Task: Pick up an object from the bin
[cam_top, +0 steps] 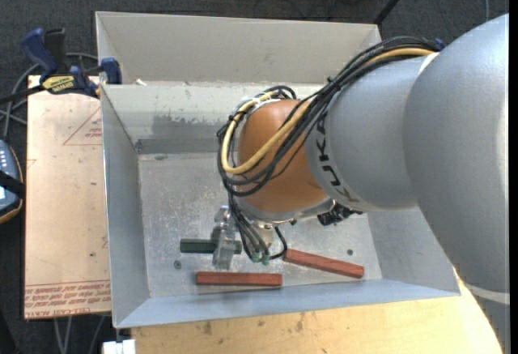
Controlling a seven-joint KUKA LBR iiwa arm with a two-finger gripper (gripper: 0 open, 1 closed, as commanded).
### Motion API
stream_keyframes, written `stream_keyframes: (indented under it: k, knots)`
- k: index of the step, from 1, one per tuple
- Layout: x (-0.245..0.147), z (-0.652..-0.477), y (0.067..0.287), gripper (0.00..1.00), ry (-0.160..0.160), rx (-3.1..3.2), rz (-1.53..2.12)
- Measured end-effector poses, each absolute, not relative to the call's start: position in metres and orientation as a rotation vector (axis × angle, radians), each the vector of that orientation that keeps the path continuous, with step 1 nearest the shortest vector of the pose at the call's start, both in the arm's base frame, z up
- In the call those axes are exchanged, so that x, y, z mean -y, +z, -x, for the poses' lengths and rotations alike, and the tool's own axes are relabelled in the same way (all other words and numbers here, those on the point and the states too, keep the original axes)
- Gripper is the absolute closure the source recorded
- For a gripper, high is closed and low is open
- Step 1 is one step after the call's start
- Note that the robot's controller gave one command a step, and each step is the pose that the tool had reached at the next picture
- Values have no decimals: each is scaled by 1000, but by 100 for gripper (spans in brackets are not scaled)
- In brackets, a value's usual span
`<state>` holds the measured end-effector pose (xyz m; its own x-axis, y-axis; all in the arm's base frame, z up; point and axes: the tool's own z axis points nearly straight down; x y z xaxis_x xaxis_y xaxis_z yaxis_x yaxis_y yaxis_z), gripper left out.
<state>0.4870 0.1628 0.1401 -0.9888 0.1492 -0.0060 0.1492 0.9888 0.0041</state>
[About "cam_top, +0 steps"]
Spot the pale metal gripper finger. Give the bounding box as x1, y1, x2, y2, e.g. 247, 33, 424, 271
211, 205, 236, 241
210, 240, 240, 270

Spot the dark green block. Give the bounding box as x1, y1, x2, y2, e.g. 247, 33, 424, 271
179, 238, 243, 255

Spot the red-brown flat block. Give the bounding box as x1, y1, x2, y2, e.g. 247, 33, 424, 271
195, 271, 283, 288
282, 248, 365, 279

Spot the grey metal bin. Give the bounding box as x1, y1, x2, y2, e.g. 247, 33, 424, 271
95, 11, 461, 330

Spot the brown cardboard board, red print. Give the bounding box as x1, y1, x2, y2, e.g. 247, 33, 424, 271
23, 75, 113, 321

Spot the black cylinder on white bracket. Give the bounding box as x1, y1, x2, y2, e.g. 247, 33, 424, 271
290, 201, 363, 227

